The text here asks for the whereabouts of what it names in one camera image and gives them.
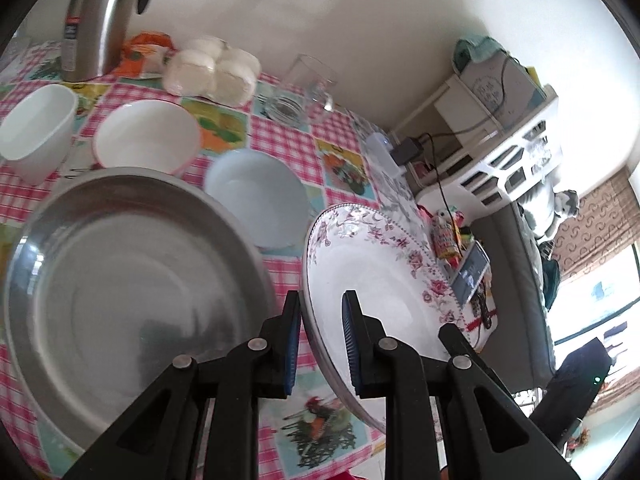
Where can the black power adapter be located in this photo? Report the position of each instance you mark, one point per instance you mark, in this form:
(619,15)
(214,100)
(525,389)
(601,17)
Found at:
(409,149)

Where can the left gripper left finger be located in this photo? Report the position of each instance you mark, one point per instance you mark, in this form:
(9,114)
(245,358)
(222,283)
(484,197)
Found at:
(200,419)

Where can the large stainless steel pan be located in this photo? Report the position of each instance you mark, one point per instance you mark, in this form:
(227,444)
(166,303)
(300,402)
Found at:
(113,275)

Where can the orange snack packet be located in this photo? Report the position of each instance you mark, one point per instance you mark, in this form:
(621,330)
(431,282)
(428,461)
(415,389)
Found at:
(144,56)

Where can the white power strip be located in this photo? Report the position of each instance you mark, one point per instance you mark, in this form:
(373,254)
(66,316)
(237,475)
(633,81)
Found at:
(381,148)

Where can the pink floral round plate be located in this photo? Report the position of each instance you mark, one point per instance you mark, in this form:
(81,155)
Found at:
(396,279)

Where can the light blue small bowl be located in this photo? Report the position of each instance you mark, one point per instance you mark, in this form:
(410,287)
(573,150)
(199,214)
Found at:
(263,194)

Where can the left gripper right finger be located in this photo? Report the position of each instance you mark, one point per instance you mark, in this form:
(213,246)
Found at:
(449,419)

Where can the stainless steel thermos jug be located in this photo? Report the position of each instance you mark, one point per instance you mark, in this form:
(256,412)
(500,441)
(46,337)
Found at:
(94,33)

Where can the white angular bowl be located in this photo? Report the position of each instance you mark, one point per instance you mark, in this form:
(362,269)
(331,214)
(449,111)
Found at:
(38,133)

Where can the strawberry pattern bowl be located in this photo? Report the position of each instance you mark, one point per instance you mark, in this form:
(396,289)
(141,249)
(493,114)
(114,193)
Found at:
(148,134)

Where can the smartphone with lit screen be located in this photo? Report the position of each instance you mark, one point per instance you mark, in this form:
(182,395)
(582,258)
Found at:
(470,273)

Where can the colourful candy tube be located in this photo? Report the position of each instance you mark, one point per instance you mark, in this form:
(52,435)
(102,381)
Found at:
(447,239)

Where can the grey sofa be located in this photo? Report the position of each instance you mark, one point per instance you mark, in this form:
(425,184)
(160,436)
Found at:
(520,347)

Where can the clear glass mug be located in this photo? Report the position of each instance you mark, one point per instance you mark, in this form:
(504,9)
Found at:
(303,97)

